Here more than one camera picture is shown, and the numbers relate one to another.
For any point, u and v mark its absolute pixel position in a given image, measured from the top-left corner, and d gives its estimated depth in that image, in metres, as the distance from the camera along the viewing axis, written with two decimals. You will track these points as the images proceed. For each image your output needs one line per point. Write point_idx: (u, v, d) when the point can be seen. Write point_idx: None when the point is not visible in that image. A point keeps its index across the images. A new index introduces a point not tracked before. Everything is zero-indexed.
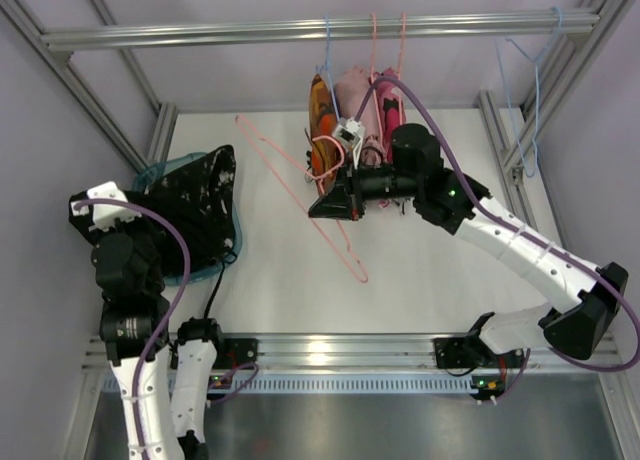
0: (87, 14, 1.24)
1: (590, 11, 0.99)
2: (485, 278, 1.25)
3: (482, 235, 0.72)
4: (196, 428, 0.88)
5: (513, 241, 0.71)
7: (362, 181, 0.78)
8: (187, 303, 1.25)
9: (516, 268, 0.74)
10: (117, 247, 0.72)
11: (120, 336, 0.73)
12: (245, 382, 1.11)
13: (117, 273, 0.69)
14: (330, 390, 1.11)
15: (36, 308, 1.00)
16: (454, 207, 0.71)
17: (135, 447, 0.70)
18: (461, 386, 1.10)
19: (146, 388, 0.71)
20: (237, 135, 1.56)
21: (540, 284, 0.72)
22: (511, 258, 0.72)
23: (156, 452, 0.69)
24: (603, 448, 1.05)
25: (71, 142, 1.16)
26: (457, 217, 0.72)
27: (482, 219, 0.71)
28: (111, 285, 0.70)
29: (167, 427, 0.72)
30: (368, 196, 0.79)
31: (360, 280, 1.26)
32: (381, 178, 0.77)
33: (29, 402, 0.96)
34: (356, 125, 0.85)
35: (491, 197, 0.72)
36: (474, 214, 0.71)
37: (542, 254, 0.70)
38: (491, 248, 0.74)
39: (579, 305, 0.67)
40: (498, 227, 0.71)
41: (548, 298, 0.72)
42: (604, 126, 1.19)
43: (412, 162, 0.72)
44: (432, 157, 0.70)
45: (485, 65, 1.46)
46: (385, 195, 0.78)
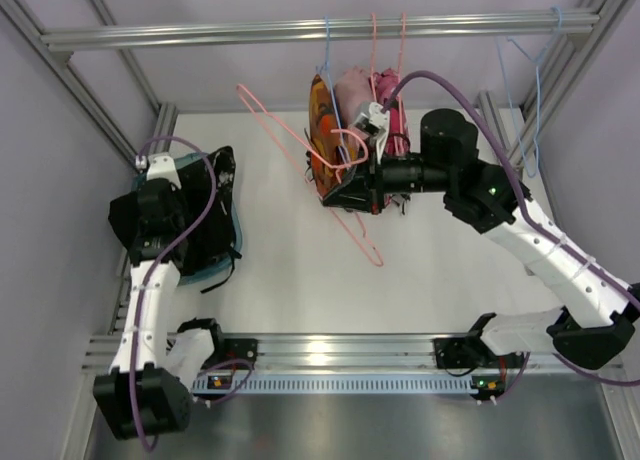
0: (87, 15, 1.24)
1: (590, 11, 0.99)
2: (484, 278, 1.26)
3: (518, 241, 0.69)
4: (183, 375, 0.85)
5: (551, 253, 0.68)
7: (386, 172, 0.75)
8: (187, 303, 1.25)
9: (544, 278, 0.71)
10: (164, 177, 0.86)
11: (145, 246, 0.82)
12: (241, 382, 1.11)
13: (154, 197, 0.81)
14: (329, 390, 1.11)
15: (36, 309, 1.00)
16: (491, 205, 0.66)
17: (127, 333, 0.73)
18: (461, 386, 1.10)
19: (154, 283, 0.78)
20: (237, 135, 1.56)
21: (567, 299, 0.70)
22: (544, 269, 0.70)
23: (147, 339, 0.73)
24: (603, 449, 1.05)
25: (71, 142, 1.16)
26: (495, 218, 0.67)
27: (522, 226, 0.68)
28: (148, 206, 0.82)
29: (161, 325, 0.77)
30: (391, 188, 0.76)
31: (375, 263, 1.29)
32: (405, 170, 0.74)
33: (28, 402, 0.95)
34: (383, 117, 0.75)
35: (531, 201, 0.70)
36: (514, 219, 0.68)
37: (579, 270, 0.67)
38: (524, 255, 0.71)
39: (610, 326, 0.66)
40: (538, 235, 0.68)
41: (571, 312, 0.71)
42: (604, 127, 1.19)
43: (444, 153, 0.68)
44: (468, 148, 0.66)
45: (485, 65, 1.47)
46: (408, 188, 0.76)
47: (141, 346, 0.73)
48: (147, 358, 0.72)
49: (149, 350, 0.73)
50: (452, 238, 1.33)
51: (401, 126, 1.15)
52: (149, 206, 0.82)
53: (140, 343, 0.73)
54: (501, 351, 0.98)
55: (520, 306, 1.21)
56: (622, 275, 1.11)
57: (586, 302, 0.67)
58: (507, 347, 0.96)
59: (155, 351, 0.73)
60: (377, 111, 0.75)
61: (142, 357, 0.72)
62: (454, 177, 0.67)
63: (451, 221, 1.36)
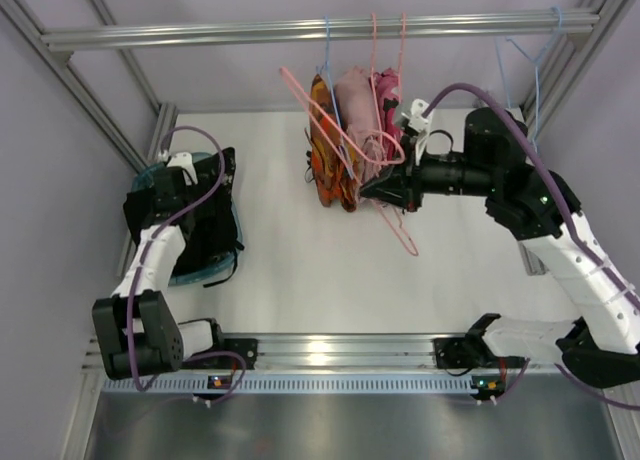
0: (86, 15, 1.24)
1: (590, 11, 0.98)
2: (485, 278, 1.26)
3: (560, 256, 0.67)
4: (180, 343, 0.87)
5: (591, 274, 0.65)
7: (426, 171, 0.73)
8: (187, 303, 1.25)
9: (575, 295, 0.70)
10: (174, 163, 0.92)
11: (157, 217, 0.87)
12: (238, 382, 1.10)
13: (167, 174, 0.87)
14: (331, 390, 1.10)
15: (35, 309, 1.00)
16: (539, 214, 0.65)
17: (132, 268, 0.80)
18: (461, 386, 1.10)
19: (164, 235, 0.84)
20: (237, 135, 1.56)
21: (593, 319, 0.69)
22: (579, 287, 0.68)
23: (148, 276, 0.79)
24: (603, 448, 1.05)
25: (71, 142, 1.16)
26: (541, 227, 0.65)
27: (568, 244, 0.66)
28: (161, 183, 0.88)
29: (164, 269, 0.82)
30: (429, 187, 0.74)
31: (410, 253, 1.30)
32: (445, 170, 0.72)
33: (28, 403, 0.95)
34: (424, 121, 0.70)
35: (580, 215, 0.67)
36: (561, 233, 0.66)
37: (616, 295, 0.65)
38: (563, 270, 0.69)
39: (633, 354, 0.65)
40: (581, 254, 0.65)
41: (593, 331, 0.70)
42: (605, 127, 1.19)
43: (490, 153, 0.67)
44: (515, 149, 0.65)
45: (485, 65, 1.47)
46: (446, 189, 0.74)
47: (142, 280, 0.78)
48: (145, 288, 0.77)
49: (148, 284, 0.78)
50: (452, 238, 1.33)
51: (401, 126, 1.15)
52: (161, 182, 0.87)
53: (142, 277, 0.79)
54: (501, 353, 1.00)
55: (520, 306, 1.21)
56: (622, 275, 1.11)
57: (614, 327, 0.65)
58: (507, 350, 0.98)
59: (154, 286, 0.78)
60: (417, 113, 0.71)
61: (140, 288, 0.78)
62: (499, 179, 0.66)
63: (451, 220, 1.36)
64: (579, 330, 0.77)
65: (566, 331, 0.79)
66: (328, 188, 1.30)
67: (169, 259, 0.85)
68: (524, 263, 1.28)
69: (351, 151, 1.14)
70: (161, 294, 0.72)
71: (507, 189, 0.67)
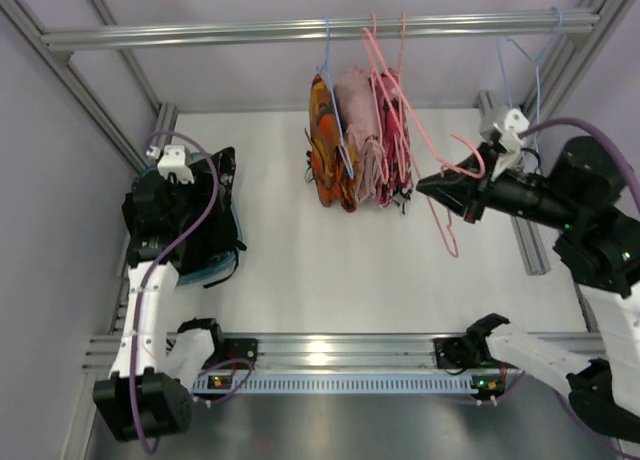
0: (86, 15, 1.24)
1: (590, 11, 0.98)
2: (484, 279, 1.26)
3: (620, 313, 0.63)
4: (182, 379, 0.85)
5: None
7: (499, 188, 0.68)
8: (187, 303, 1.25)
9: (617, 355, 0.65)
10: (156, 181, 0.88)
11: (143, 246, 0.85)
12: (241, 382, 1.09)
13: (150, 196, 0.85)
14: (330, 390, 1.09)
15: (35, 309, 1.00)
16: (617, 270, 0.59)
17: (127, 336, 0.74)
18: (461, 386, 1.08)
19: (153, 286, 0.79)
20: (238, 135, 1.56)
21: (624, 380, 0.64)
22: (626, 347, 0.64)
23: (146, 343, 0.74)
24: (602, 449, 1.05)
25: (71, 142, 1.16)
26: (613, 283, 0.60)
27: (634, 309, 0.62)
28: (143, 207, 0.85)
29: (159, 329, 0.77)
30: (497, 204, 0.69)
31: (451, 253, 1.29)
32: (522, 190, 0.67)
33: (28, 403, 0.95)
34: (518, 144, 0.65)
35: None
36: (629, 295, 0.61)
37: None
38: (614, 326, 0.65)
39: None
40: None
41: (616, 388, 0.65)
42: (605, 127, 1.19)
43: (581, 187, 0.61)
44: (613, 192, 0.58)
45: (485, 65, 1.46)
46: (514, 212, 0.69)
47: (140, 350, 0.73)
48: (147, 362, 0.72)
49: (148, 354, 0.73)
50: (452, 238, 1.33)
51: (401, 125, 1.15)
52: (144, 206, 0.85)
53: (139, 347, 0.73)
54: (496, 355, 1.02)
55: (521, 306, 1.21)
56: None
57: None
58: (505, 355, 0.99)
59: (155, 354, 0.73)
60: (511, 133, 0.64)
61: (142, 361, 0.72)
62: (582, 220, 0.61)
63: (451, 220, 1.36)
64: (595, 370, 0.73)
65: (581, 368, 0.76)
66: (328, 188, 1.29)
67: (163, 311, 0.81)
68: (525, 263, 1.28)
69: (351, 150, 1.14)
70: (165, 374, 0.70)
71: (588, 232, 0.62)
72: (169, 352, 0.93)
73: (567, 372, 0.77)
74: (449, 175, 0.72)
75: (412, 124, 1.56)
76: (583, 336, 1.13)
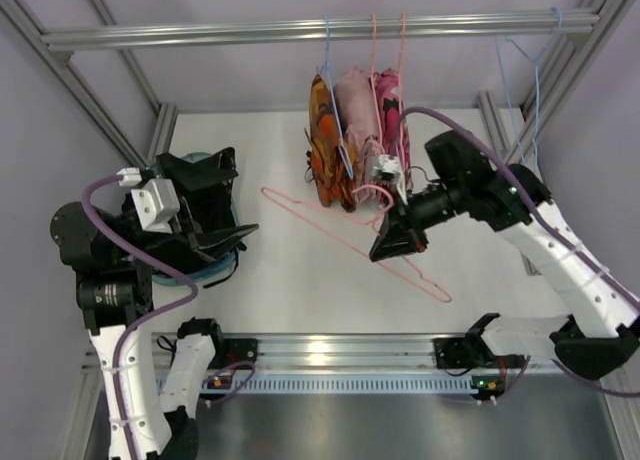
0: (86, 15, 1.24)
1: (590, 11, 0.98)
2: (485, 279, 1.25)
3: (531, 240, 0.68)
4: (188, 405, 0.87)
5: (565, 258, 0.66)
7: (416, 209, 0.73)
8: (187, 303, 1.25)
9: (560, 286, 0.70)
10: (82, 220, 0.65)
11: (98, 302, 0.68)
12: (244, 382, 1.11)
13: (84, 252, 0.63)
14: (330, 390, 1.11)
15: (34, 309, 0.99)
16: (508, 203, 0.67)
17: (116, 422, 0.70)
18: (461, 386, 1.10)
19: (127, 359, 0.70)
20: (238, 135, 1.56)
21: (577, 310, 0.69)
22: (555, 273, 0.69)
23: (140, 426, 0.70)
24: (602, 449, 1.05)
25: (71, 143, 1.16)
26: (511, 216, 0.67)
27: (537, 230, 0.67)
28: (79, 262, 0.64)
29: (150, 400, 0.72)
30: (427, 222, 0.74)
31: (445, 300, 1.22)
32: (432, 201, 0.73)
33: (27, 404, 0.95)
34: (392, 163, 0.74)
35: (551, 203, 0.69)
36: (531, 219, 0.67)
37: (592, 278, 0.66)
38: (537, 258, 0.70)
39: (618, 339, 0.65)
40: (554, 240, 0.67)
41: (578, 322, 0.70)
42: (606, 127, 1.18)
43: (446, 163, 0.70)
44: (468, 152, 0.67)
45: (485, 65, 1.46)
46: (443, 217, 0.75)
47: (136, 435, 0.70)
48: (146, 449, 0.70)
49: (146, 439, 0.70)
50: (452, 237, 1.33)
51: (401, 126, 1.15)
52: (78, 261, 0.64)
53: (134, 431, 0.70)
54: (499, 351, 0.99)
55: (521, 306, 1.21)
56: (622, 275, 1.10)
57: (594, 312, 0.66)
58: (507, 349, 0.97)
59: (153, 437, 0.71)
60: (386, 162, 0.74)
61: (141, 448, 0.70)
62: (463, 181, 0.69)
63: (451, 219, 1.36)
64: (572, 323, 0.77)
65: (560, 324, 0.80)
66: (328, 188, 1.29)
67: (149, 376, 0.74)
68: (525, 263, 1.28)
69: (351, 150, 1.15)
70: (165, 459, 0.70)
71: (474, 189, 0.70)
72: (171, 368, 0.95)
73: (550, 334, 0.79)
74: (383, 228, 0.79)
75: (412, 124, 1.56)
76: None
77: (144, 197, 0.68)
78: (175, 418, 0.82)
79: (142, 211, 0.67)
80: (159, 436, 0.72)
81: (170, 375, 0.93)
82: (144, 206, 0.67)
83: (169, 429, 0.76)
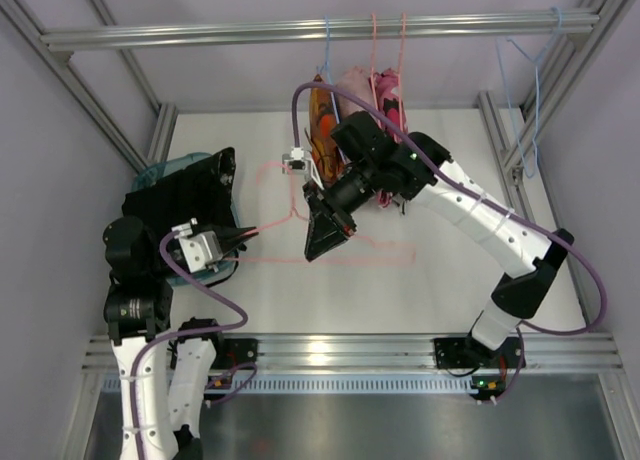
0: (87, 15, 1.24)
1: (590, 11, 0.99)
2: (485, 279, 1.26)
3: (443, 200, 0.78)
4: (191, 422, 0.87)
5: (473, 209, 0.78)
7: (336, 194, 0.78)
8: (187, 303, 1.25)
9: (477, 236, 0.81)
10: (129, 229, 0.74)
11: (123, 315, 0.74)
12: (245, 382, 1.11)
13: (124, 252, 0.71)
14: (330, 390, 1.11)
15: (34, 309, 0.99)
16: (414, 170, 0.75)
17: (129, 429, 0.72)
18: (461, 386, 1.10)
19: (144, 368, 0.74)
20: (238, 135, 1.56)
21: (498, 253, 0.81)
22: (470, 225, 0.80)
23: (150, 434, 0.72)
24: (603, 449, 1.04)
25: (72, 143, 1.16)
26: (419, 180, 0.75)
27: (446, 188, 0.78)
28: (118, 264, 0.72)
29: (162, 410, 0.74)
30: (348, 206, 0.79)
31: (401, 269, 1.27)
32: (348, 184, 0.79)
33: (27, 403, 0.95)
34: (299, 150, 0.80)
35: (451, 162, 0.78)
36: (435, 180, 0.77)
37: (501, 222, 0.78)
38: (452, 216, 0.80)
39: (533, 270, 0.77)
40: (462, 195, 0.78)
41: (503, 264, 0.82)
42: (605, 127, 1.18)
43: (349, 145, 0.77)
44: (366, 130, 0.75)
45: (485, 65, 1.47)
46: (362, 197, 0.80)
47: (146, 444, 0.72)
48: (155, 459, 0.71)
49: (155, 448, 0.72)
50: (452, 237, 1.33)
51: (401, 126, 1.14)
52: (119, 264, 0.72)
53: (145, 440, 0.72)
54: (496, 345, 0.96)
55: None
56: (620, 274, 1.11)
57: (510, 251, 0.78)
58: (500, 339, 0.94)
59: (162, 447, 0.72)
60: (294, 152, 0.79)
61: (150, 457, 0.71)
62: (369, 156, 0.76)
63: None
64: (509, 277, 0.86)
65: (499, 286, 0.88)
66: None
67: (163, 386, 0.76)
68: None
69: None
70: None
71: (381, 164, 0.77)
72: (175, 379, 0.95)
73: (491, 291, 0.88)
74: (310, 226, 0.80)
75: (412, 125, 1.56)
76: (583, 335, 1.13)
77: (194, 246, 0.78)
78: (180, 436, 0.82)
79: (194, 259, 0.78)
80: (168, 447, 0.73)
81: (173, 387, 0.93)
82: (195, 254, 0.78)
83: (177, 444, 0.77)
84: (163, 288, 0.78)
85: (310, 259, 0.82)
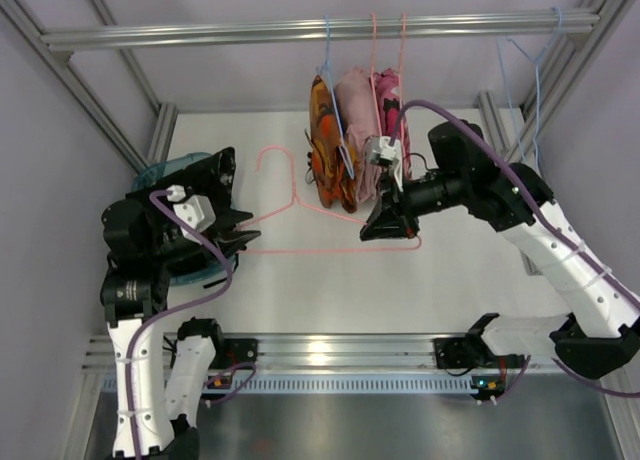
0: (86, 15, 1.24)
1: (590, 11, 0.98)
2: (485, 278, 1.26)
3: (535, 242, 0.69)
4: (189, 412, 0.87)
5: (567, 258, 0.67)
7: (411, 196, 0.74)
8: (186, 303, 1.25)
9: (557, 285, 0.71)
10: (128, 210, 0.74)
11: (119, 297, 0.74)
12: (244, 382, 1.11)
13: (122, 231, 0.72)
14: (330, 390, 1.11)
15: (34, 308, 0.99)
16: (512, 203, 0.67)
17: (124, 413, 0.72)
18: (461, 386, 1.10)
19: (139, 352, 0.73)
20: (238, 136, 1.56)
21: (580, 311, 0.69)
22: (557, 274, 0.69)
23: (145, 419, 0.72)
24: (603, 448, 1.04)
25: (72, 143, 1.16)
26: (514, 216, 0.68)
27: (539, 230, 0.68)
28: (116, 244, 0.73)
29: (157, 395, 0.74)
30: (419, 210, 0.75)
31: (414, 246, 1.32)
32: (428, 190, 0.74)
33: (26, 403, 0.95)
34: (392, 150, 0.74)
35: (553, 204, 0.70)
36: (534, 220, 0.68)
37: (595, 278, 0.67)
38: (539, 259, 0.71)
39: (618, 338, 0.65)
40: (557, 240, 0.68)
41: (581, 322, 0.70)
42: (606, 126, 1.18)
43: (451, 157, 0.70)
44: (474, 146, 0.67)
45: (485, 65, 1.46)
46: (438, 207, 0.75)
47: (141, 429, 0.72)
48: (150, 442, 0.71)
49: (150, 433, 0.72)
50: (453, 238, 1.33)
51: (401, 126, 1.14)
52: (117, 244, 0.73)
53: (139, 424, 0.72)
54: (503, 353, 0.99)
55: (521, 308, 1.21)
56: (620, 274, 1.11)
57: (596, 311, 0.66)
58: (507, 350, 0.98)
59: (157, 432, 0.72)
60: (385, 147, 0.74)
61: (145, 441, 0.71)
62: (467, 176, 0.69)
63: (451, 217, 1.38)
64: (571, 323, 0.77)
65: (559, 325, 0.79)
66: (328, 188, 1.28)
67: (158, 373, 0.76)
68: (525, 262, 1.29)
69: (351, 150, 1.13)
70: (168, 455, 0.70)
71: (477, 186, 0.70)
72: (173, 372, 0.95)
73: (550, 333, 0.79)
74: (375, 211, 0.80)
75: (413, 125, 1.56)
76: None
77: (186, 208, 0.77)
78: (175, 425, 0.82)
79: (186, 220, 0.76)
80: (163, 432, 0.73)
81: (172, 380, 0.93)
82: (186, 215, 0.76)
83: (173, 430, 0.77)
84: (160, 272, 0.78)
85: (364, 238, 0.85)
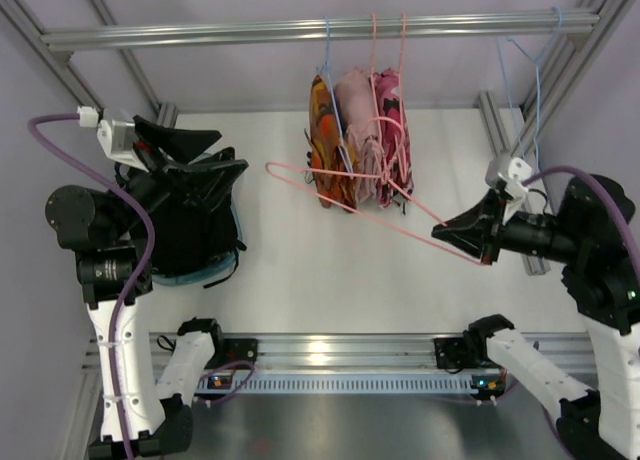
0: (85, 15, 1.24)
1: (590, 11, 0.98)
2: (485, 278, 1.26)
3: (613, 346, 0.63)
4: (183, 392, 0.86)
5: (636, 380, 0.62)
7: (510, 228, 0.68)
8: (186, 303, 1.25)
9: (606, 388, 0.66)
10: (78, 205, 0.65)
11: (98, 276, 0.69)
12: (244, 382, 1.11)
13: (82, 236, 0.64)
14: (330, 390, 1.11)
15: (34, 309, 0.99)
16: (618, 306, 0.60)
17: (110, 398, 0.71)
18: (461, 386, 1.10)
19: (124, 334, 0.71)
20: (238, 135, 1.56)
21: (611, 416, 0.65)
22: (614, 382, 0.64)
23: (133, 403, 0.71)
24: None
25: (71, 143, 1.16)
26: (613, 318, 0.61)
27: (630, 347, 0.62)
28: (79, 244, 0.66)
29: (145, 379, 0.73)
30: (510, 244, 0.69)
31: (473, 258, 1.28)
32: (533, 231, 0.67)
33: (25, 404, 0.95)
34: (521, 188, 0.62)
35: None
36: (629, 333, 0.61)
37: None
38: (606, 358, 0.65)
39: None
40: (635, 360, 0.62)
41: (602, 423, 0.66)
42: (607, 127, 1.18)
43: (580, 221, 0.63)
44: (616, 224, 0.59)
45: (485, 64, 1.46)
46: (530, 250, 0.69)
47: (129, 413, 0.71)
48: (139, 428, 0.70)
49: (139, 417, 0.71)
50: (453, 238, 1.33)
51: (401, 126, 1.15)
52: (79, 244, 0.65)
53: (127, 409, 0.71)
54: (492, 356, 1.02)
55: (521, 308, 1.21)
56: None
57: (628, 432, 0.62)
58: (500, 358, 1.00)
59: (146, 416, 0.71)
60: (514, 181, 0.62)
61: (133, 426, 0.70)
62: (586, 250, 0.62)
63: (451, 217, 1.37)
64: (588, 401, 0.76)
65: (577, 396, 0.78)
66: (328, 187, 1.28)
67: (143, 356, 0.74)
68: (525, 262, 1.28)
69: (351, 150, 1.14)
70: (159, 440, 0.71)
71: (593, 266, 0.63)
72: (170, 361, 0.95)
73: (562, 397, 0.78)
74: (463, 221, 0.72)
75: (413, 126, 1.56)
76: (581, 336, 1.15)
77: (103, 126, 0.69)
78: (169, 402, 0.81)
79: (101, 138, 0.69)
80: (152, 416, 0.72)
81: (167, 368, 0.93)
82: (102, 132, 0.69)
83: (162, 412, 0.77)
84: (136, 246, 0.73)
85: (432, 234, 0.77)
